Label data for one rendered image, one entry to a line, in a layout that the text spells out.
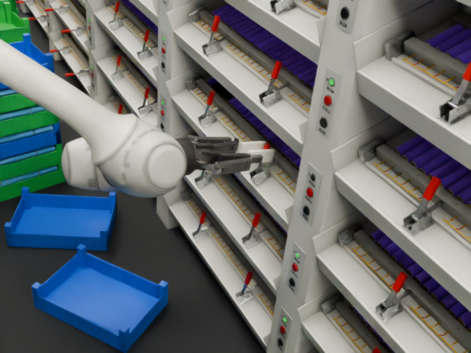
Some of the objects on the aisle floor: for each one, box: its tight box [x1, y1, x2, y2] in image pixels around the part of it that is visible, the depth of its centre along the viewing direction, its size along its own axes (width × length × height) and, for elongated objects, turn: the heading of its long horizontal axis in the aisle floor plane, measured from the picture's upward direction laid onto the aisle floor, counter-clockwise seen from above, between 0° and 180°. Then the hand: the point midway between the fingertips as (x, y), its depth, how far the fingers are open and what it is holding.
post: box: [266, 0, 463, 353], centre depth 99 cm, size 20×9×170 cm, turn 112°
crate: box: [32, 244, 168, 353], centre depth 157 cm, size 30×20×8 cm
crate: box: [4, 187, 117, 251], centre depth 182 cm, size 30×20×8 cm
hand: (256, 152), depth 125 cm, fingers open, 3 cm apart
